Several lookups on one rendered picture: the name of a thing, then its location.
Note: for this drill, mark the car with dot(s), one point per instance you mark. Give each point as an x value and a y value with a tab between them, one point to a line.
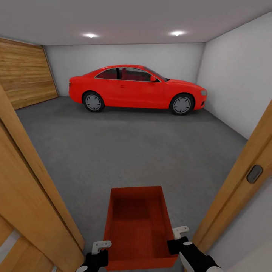
135	86

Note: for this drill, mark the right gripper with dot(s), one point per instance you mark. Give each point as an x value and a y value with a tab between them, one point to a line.
173	245

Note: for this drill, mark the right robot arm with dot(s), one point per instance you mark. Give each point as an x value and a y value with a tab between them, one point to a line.
192	259

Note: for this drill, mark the storage box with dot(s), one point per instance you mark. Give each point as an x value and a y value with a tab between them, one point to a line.
138	227

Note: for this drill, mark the garage door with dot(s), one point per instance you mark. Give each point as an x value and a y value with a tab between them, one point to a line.
24	73

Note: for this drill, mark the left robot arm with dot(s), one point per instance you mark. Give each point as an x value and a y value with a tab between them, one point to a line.
97	258

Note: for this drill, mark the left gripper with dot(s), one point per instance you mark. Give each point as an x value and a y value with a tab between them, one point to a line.
101	258

